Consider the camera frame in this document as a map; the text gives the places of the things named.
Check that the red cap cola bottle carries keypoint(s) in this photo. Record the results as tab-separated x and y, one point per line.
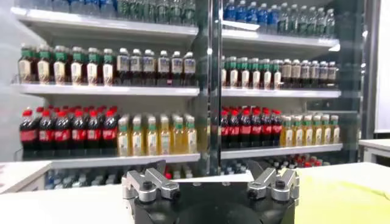
94	134
62	135
276	129
28	135
225	131
256	130
78	134
109	134
46	135
245	130
234	131
267	129

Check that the glass beverage display cabinet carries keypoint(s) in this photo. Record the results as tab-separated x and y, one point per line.
213	91

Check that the blue label water bottle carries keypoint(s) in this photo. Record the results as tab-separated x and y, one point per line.
263	15
273	16
241	12
252	13
230	12

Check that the lime green t-shirt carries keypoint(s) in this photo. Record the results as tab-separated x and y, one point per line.
335	207

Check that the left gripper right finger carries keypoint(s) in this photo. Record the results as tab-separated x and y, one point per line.
271	182

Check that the beige label dark drink bottle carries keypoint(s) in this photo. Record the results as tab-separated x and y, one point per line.
296	72
286	71

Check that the black framed glass door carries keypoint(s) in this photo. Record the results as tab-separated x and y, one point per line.
370	76

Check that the white side table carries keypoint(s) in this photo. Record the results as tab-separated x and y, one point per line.
374	144
21	173

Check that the white cabinet shelf board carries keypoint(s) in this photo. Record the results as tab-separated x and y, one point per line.
274	38
122	160
280	151
280	92
106	25
106	90

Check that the green label water bottle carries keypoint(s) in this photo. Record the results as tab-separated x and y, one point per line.
330	25
293	22
311	23
320	24
302	22
283	21

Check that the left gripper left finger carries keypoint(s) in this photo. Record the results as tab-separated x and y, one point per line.
152	182

